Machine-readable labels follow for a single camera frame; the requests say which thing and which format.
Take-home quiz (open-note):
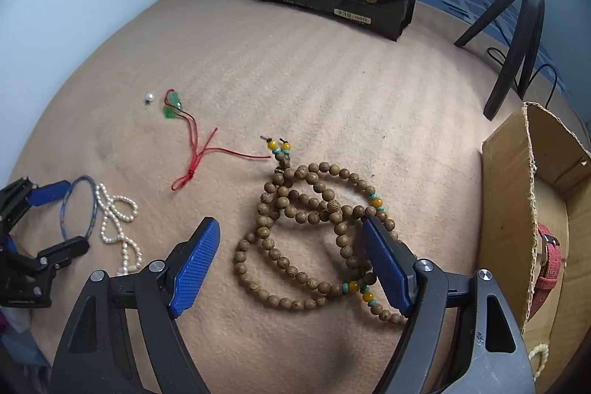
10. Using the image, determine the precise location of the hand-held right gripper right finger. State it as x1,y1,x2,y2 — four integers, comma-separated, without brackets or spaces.
362,216,539,394

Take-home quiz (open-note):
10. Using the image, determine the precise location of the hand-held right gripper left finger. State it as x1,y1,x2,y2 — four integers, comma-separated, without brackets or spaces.
48,216,221,394

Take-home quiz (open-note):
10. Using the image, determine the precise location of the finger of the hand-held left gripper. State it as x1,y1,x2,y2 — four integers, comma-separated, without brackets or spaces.
0,177,72,234
9,238,92,275

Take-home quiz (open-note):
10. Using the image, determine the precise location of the blue cord bangle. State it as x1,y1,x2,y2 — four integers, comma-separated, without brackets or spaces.
60,175,99,238

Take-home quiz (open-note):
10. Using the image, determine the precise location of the white pearl necklace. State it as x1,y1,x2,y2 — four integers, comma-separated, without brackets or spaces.
95,184,143,277

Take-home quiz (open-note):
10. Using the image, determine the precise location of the wooden bead necklace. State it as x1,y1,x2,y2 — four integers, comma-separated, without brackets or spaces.
233,136,409,325

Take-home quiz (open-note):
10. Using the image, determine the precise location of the cardboard box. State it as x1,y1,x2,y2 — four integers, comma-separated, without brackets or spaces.
480,102,591,394

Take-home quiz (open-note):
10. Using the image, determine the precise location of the green pendant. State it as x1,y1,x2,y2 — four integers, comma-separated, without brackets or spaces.
163,89,273,191

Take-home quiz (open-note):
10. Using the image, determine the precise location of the black tripod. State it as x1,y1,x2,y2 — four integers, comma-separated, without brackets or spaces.
455,0,548,120

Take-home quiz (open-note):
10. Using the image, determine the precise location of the red strap watch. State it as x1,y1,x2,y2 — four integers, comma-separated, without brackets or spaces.
526,224,566,321

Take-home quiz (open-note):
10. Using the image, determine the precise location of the cream bead bracelet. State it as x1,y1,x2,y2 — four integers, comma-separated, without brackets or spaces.
527,343,551,378

